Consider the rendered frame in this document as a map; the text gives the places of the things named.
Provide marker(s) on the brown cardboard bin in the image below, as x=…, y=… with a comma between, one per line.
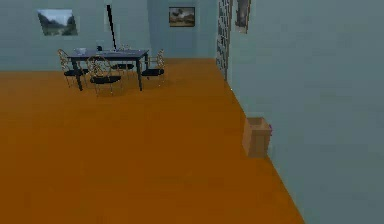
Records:
x=256, y=137

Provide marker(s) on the grey lattice shelf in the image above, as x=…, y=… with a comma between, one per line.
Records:
x=223, y=36

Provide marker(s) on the dark framed landscape picture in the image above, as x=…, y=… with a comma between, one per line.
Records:
x=181, y=16

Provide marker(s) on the dark blue dining table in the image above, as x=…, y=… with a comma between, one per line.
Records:
x=110, y=54

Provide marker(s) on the grey framed portrait picture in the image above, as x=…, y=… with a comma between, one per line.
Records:
x=242, y=14

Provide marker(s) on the small dark cup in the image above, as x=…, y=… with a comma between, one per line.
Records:
x=99, y=48

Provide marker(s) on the pale bowl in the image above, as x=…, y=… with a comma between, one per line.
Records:
x=80, y=51

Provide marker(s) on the framed mountain landscape picture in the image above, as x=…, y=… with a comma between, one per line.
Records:
x=57, y=22

